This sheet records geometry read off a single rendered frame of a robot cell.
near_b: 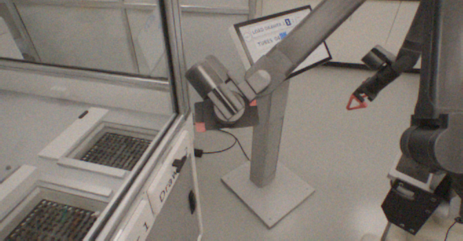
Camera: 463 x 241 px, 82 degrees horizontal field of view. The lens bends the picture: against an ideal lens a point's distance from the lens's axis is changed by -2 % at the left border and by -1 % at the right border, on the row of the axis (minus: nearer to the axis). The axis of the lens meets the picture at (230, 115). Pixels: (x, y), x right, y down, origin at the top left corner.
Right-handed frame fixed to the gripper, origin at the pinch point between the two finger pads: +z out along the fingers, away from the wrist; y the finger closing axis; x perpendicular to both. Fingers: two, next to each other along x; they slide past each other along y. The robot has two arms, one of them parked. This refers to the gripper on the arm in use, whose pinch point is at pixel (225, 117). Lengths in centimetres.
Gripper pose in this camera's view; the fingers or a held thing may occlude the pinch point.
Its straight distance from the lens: 67.3
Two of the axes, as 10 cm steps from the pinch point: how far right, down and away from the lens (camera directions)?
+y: -9.9, 1.1, -0.7
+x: 1.1, 9.9, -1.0
